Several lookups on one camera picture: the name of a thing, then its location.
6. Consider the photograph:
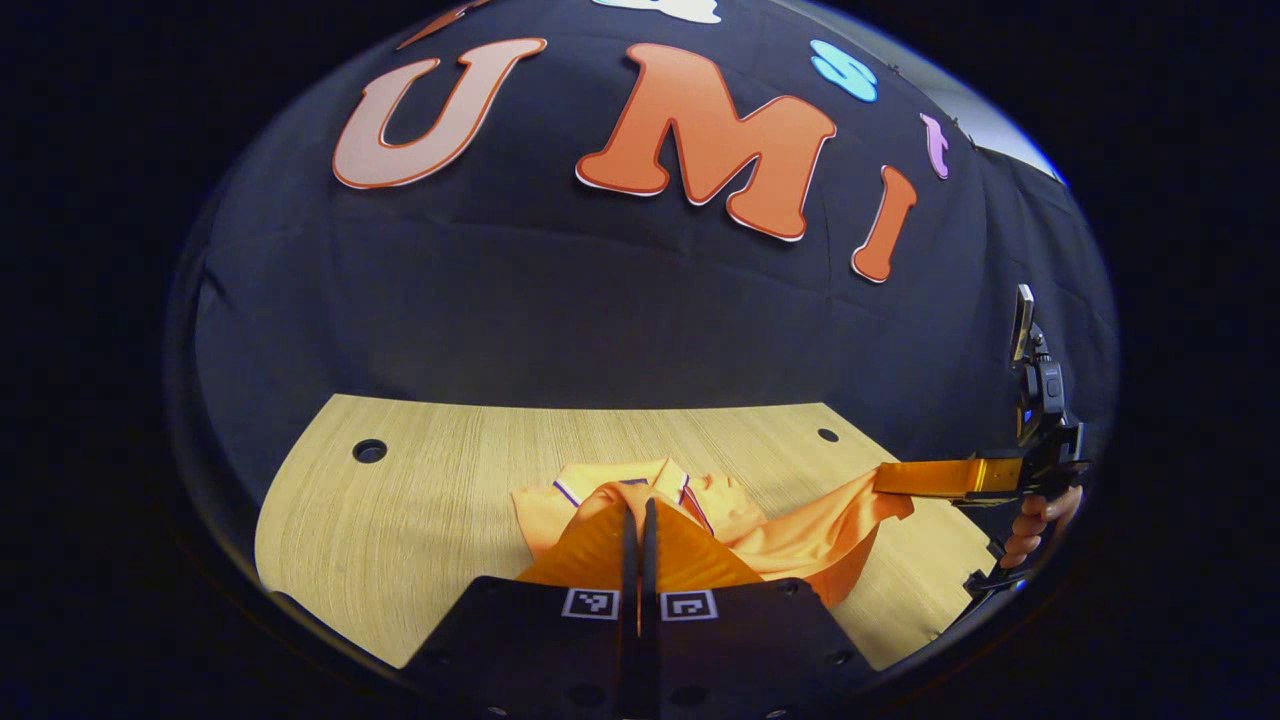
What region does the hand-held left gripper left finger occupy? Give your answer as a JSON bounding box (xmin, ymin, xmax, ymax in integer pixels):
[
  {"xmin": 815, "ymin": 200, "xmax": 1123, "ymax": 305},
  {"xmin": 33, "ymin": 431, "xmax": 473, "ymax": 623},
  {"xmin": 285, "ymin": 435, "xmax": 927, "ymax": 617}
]
[{"xmin": 400, "ymin": 500, "xmax": 640, "ymax": 720}]

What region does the orange polo T-shirt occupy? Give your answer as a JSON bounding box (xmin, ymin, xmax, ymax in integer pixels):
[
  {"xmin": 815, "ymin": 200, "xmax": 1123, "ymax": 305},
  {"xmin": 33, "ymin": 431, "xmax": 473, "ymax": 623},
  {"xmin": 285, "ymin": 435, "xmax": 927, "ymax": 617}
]
[{"xmin": 512, "ymin": 458, "xmax": 916, "ymax": 609}]

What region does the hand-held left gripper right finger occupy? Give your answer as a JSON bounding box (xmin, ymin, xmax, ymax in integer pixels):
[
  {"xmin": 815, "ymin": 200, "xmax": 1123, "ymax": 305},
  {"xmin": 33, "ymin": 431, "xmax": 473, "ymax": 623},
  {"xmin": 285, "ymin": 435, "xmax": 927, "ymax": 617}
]
[{"xmin": 642, "ymin": 498, "xmax": 883, "ymax": 720}]

